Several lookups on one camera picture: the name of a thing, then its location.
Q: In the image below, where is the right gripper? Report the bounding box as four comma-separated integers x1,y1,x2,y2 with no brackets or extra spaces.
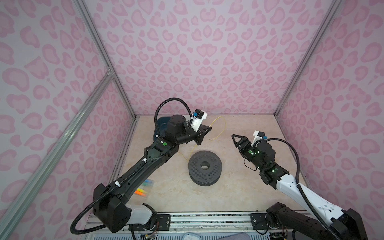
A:
231,134,265,171

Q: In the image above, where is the yellow cable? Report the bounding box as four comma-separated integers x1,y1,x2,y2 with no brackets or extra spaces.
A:
176,115,227,163

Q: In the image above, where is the dark grey spool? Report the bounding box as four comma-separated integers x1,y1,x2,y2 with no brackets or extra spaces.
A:
188,151,223,187

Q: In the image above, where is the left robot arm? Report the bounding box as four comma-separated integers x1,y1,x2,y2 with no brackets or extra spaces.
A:
93,110,212,233

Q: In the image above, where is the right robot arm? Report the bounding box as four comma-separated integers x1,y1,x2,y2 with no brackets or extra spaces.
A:
232,133,368,240

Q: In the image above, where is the dark teal plastic bin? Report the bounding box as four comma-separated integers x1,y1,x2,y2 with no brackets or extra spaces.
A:
153,116,171,141

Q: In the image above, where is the pack of highlighter markers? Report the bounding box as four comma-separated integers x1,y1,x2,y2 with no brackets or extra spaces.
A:
134,179,155,198

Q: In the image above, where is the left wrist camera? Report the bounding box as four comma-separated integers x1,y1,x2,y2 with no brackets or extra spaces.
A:
191,109,208,133

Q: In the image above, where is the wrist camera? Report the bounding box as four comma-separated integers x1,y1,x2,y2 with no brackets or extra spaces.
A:
252,131,267,145
191,109,208,133

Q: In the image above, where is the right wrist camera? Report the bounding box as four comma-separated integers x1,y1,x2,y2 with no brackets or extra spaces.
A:
252,131,267,145

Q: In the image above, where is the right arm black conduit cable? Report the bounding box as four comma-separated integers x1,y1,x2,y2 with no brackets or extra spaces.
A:
263,137,343,240

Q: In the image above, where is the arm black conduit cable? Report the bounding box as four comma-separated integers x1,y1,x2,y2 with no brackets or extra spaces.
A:
263,137,343,240
69,97,193,235

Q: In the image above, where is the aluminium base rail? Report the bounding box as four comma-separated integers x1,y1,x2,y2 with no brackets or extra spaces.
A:
79,210,346,240

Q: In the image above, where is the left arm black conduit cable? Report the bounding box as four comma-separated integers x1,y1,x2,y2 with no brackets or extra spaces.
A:
69,97,193,235

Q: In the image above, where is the diagonal aluminium frame bar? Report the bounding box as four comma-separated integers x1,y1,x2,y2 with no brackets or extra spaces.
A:
1,72,113,240

